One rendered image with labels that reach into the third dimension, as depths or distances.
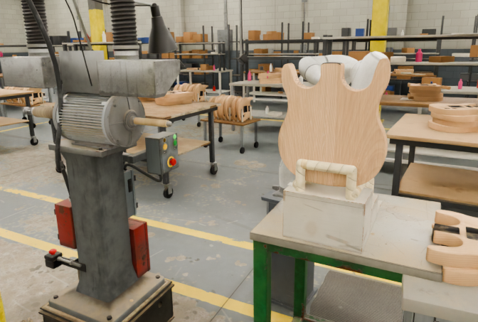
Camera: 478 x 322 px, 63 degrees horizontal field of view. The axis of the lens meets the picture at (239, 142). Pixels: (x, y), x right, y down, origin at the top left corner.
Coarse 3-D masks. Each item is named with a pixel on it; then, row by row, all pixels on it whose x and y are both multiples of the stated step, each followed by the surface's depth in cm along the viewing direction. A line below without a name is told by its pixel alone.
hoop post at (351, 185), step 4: (352, 172) 120; (356, 172) 120; (348, 176) 121; (352, 176) 120; (356, 176) 121; (348, 180) 121; (352, 180) 120; (356, 180) 121; (348, 184) 121; (352, 184) 121; (348, 188) 122; (352, 188) 121; (348, 192) 122; (352, 192) 121; (348, 196) 122
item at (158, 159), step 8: (152, 136) 204; (160, 136) 203; (168, 136) 206; (176, 136) 212; (152, 144) 202; (160, 144) 200; (168, 144) 206; (176, 144) 212; (152, 152) 203; (160, 152) 201; (168, 152) 206; (176, 152) 213; (152, 160) 204; (160, 160) 202; (168, 160) 207; (176, 160) 214; (136, 168) 209; (152, 168) 206; (160, 168) 203; (168, 168) 208; (152, 176) 210; (160, 176) 210
